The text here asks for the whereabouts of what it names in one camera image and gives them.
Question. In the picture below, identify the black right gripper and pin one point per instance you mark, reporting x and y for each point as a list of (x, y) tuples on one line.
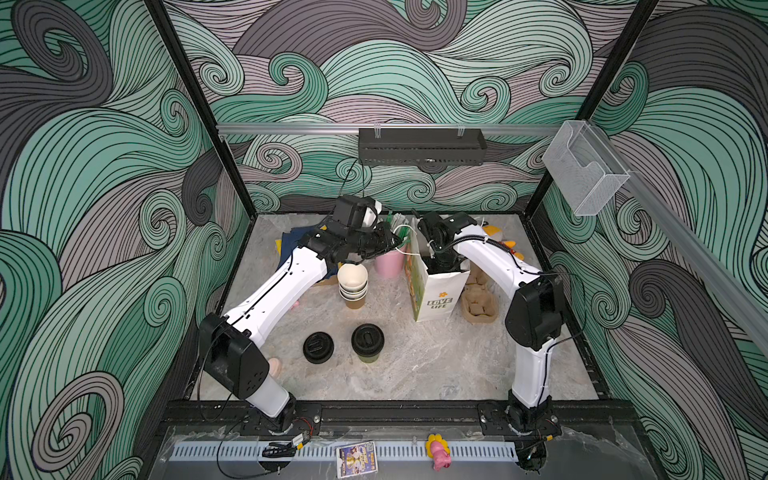
[(428, 261)]

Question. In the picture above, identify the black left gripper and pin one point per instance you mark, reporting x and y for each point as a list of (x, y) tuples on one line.
[(382, 231)]

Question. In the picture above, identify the white paper takeout bag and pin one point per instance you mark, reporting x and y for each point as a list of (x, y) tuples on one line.
[(434, 290)]

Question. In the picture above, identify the black coffee cup lid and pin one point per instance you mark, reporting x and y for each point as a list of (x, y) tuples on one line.
[(367, 337)]

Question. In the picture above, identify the green paper coffee cup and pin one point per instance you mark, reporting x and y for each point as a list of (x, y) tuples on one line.
[(369, 356)]

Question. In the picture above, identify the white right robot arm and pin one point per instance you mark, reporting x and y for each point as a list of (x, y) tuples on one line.
[(535, 315)]

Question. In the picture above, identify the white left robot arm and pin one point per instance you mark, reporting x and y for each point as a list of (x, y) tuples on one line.
[(230, 344)]

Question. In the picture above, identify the pink cup holder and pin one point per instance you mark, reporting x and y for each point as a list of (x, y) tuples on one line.
[(389, 265)]

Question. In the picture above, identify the stack of paper cups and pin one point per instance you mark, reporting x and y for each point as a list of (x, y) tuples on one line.
[(353, 284)]

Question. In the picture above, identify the green white wrapped straws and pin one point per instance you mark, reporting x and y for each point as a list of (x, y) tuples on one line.
[(398, 221)]

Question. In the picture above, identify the brown pulp cup carrier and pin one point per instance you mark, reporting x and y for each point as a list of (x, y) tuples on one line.
[(478, 304)]

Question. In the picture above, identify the yellow red plush toy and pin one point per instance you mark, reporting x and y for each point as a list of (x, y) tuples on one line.
[(496, 234)]

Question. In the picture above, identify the dark blue napkin stack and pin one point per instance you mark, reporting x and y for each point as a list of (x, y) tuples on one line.
[(291, 246)]

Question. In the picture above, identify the stack of black lids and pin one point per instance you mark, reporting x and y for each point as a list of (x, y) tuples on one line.
[(318, 347)]

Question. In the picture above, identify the pink figurine toy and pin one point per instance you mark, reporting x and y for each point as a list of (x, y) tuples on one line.
[(438, 451)]

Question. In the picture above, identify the colourful picture card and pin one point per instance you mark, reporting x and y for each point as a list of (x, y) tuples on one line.
[(356, 460)]

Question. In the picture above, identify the black wall shelf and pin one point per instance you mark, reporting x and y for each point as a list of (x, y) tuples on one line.
[(421, 146)]

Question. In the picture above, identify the clear plastic wall holder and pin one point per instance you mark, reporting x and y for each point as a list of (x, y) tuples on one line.
[(585, 166)]

